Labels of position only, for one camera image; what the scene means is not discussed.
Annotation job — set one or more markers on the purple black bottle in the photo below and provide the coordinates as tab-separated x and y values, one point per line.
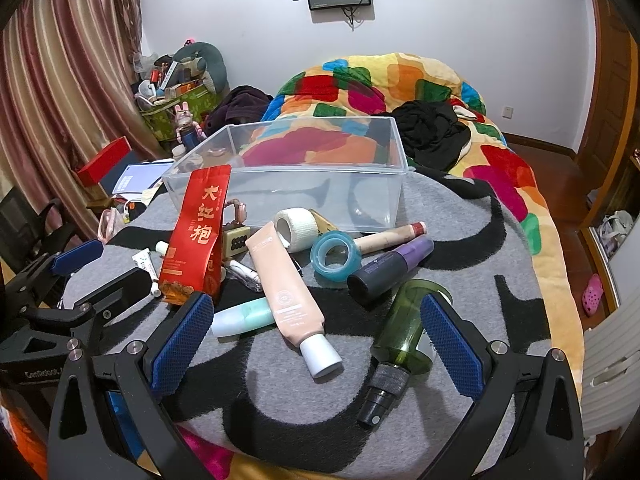
379	276

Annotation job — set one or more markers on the mint green bottle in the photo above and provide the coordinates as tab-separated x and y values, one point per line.
243	318

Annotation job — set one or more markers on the pink croc shoe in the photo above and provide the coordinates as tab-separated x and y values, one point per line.
592	295

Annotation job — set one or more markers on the clear plastic storage box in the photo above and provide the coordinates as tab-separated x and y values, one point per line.
348	168

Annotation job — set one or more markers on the combination padlock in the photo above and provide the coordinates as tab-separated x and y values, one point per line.
235	232

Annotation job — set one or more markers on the pink cosmetic tube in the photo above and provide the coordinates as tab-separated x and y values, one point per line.
299	319

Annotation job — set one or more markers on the grey neck pillow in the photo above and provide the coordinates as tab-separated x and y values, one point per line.
204	60

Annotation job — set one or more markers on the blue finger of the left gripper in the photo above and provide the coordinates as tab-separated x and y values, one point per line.
119	294
70	262

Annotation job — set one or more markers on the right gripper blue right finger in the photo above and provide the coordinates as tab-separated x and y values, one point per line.
458	343

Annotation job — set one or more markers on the pink striped curtain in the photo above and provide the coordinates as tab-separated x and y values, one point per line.
67	68

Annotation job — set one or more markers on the gold eraser box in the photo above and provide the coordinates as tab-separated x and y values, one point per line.
323	224

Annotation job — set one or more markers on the pink rabbit toy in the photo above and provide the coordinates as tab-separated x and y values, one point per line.
188	131

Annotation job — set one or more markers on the white blue book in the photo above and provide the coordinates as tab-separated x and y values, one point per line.
137	178

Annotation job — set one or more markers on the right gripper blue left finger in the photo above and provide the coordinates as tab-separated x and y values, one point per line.
171	347

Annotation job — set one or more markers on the white bandage roll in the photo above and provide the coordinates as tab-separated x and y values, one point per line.
297	229

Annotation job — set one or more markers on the black clothes pile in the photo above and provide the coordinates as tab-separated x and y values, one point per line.
431	134

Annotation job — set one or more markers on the red tea packet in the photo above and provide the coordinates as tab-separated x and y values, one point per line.
193	259

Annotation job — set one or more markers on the dark purple clothes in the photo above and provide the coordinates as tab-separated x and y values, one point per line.
244	104

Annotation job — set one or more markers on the blue tape roll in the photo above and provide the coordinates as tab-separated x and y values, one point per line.
335	256

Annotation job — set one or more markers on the wooden shelf unit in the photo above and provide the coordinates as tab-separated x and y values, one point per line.
605	153

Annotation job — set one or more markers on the red box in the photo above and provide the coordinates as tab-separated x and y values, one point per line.
100	165

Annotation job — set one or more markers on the beige tube red cap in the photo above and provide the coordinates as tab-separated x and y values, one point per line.
389	238

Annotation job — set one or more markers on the white ointment tube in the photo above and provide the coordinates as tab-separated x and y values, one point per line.
143	261

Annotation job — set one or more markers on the green spray bottle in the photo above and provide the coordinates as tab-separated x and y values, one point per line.
401	350

